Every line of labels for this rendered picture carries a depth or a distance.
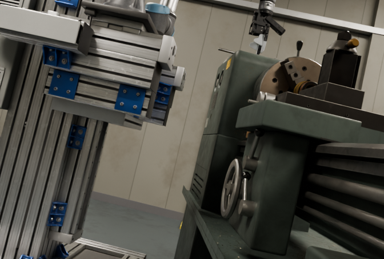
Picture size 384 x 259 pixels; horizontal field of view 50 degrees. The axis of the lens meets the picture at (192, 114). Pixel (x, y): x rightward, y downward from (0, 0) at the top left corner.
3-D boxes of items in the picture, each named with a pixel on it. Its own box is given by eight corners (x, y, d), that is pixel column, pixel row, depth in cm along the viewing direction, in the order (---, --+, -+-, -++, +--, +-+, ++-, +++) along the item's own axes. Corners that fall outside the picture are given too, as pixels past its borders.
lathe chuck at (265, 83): (242, 116, 171) (271, 48, 174) (310, 147, 173) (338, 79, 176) (247, 115, 162) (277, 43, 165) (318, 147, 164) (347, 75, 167)
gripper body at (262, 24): (248, 35, 201) (253, 12, 202) (264, 40, 202) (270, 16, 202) (251, 31, 193) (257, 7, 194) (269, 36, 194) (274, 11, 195)
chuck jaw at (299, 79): (287, 91, 167) (276, 64, 168) (298, 87, 168) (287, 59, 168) (296, 88, 156) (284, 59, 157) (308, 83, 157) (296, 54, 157)
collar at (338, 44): (320, 53, 114) (323, 43, 115) (348, 60, 115) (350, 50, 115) (333, 47, 106) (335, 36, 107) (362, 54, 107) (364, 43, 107)
